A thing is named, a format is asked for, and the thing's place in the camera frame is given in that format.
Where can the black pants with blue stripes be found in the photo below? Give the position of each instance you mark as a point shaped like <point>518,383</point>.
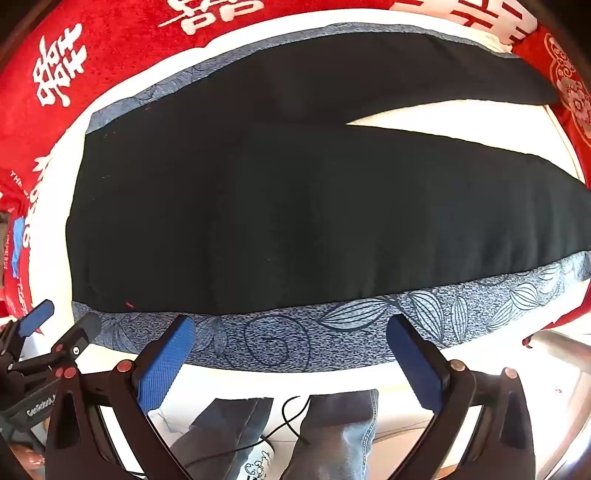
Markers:
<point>277,207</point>

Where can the red printed blanket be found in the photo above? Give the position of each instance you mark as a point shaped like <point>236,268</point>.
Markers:
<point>115,55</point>

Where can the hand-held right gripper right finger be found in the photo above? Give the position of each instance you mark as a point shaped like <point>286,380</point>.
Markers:
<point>411,364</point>

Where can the red printed pillow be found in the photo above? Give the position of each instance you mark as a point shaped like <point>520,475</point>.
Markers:
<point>568,92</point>

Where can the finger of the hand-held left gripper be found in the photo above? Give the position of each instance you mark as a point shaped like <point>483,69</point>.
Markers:
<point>79,336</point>
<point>38,316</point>

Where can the person's right leg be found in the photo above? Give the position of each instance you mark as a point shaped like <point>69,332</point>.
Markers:
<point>341,434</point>

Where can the white printed slipper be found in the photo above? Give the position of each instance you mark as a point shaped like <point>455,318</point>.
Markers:
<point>261,464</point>

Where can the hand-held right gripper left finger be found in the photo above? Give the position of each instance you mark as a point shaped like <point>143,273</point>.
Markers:
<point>166,364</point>

